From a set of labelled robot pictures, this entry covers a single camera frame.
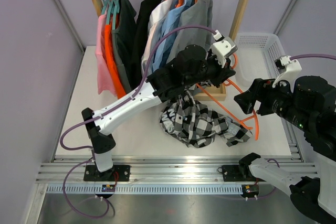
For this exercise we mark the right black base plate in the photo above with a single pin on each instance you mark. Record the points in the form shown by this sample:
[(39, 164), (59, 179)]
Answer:
[(237, 173)]

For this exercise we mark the orange shirt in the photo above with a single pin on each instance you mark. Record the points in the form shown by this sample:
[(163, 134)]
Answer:
[(112, 67)]

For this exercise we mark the pink shirt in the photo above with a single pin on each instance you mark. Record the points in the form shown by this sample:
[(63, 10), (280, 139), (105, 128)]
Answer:
[(104, 80)]

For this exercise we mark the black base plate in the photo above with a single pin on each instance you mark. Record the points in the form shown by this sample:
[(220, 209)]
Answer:
[(237, 173), (119, 173)]

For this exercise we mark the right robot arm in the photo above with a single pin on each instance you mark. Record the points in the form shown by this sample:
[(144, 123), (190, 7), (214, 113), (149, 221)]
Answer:
[(310, 107)]

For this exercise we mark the light blue shirt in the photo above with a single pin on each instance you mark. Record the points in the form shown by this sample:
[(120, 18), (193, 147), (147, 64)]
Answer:
[(170, 23)]

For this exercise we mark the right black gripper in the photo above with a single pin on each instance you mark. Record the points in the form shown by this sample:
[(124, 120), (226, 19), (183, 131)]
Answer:
[(263, 89)]

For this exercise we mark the orange hanger of plaid shirt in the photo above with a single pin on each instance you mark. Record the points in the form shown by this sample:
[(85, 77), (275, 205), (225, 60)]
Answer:
[(249, 121)]

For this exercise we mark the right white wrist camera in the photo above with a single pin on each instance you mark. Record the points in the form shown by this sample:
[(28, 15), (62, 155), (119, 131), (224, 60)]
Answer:
[(288, 69)]

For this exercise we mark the black white plaid shirt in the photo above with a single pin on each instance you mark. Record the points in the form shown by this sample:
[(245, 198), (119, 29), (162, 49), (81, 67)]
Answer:
[(196, 125)]

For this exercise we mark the grey shirt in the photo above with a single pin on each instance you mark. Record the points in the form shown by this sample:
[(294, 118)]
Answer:
[(200, 13)]

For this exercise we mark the white plastic basket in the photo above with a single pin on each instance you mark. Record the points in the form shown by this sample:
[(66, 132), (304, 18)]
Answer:
[(256, 55)]

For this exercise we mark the aluminium rail frame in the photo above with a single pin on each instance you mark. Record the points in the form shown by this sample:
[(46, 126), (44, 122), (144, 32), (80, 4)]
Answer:
[(176, 170)]

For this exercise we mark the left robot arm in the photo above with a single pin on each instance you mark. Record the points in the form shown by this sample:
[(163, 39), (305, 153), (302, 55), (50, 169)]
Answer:
[(192, 65)]

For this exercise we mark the dark grey t-shirt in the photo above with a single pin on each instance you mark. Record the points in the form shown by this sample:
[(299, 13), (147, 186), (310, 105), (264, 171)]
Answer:
[(122, 41)]

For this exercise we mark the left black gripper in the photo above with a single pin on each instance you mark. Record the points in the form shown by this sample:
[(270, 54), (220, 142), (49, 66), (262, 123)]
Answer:
[(222, 74)]

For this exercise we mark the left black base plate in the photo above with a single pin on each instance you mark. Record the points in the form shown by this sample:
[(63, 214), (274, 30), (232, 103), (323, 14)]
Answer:
[(119, 173)]

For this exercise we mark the white slotted cable duct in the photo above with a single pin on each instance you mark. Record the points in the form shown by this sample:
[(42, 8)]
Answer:
[(146, 189)]

